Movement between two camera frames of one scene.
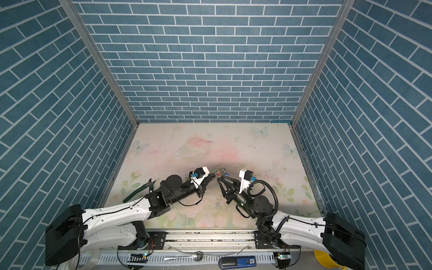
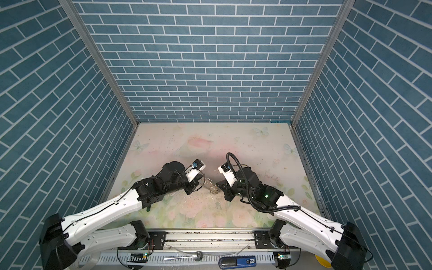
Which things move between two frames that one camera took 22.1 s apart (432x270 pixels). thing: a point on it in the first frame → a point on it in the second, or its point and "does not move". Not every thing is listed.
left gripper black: x=201 y=188 → x=193 y=184
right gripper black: x=233 y=190 does not move
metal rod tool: x=198 y=255 does not move
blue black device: x=226 y=262 does not move
